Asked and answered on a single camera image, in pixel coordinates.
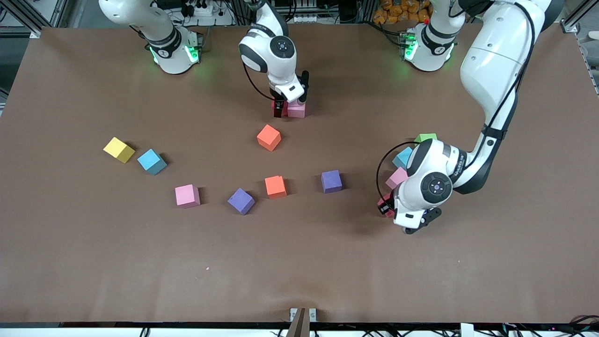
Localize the orange foam cube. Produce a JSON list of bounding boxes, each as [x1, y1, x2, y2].
[[264, 176, 287, 199], [256, 124, 282, 152]]

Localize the purple foam cube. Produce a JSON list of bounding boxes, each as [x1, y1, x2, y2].
[[321, 170, 343, 194], [227, 188, 256, 216]]

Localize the blue foam cube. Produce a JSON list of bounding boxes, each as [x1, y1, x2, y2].
[[392, 147, 414, 169], [137, 149, 168, 176]]

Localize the paper table cover sheet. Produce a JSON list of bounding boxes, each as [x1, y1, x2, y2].
[[0, 23, 599, 324]]

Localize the orange snack packets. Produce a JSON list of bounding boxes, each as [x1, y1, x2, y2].
[[373, 0, 431, 25]]

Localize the yellow foam cube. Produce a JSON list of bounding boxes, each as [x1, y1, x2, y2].
[[103, 137, 136, 164]]

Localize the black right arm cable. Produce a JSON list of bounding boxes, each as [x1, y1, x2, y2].
[[242, 60, 278, 101]]

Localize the metal table edge bracket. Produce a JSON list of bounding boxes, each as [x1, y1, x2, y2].
[[289, 308, 317, 323]]

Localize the aluminium frame profile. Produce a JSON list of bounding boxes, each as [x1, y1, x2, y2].
[[0, 0, 71, 39], [559, 0, 599, 33]]

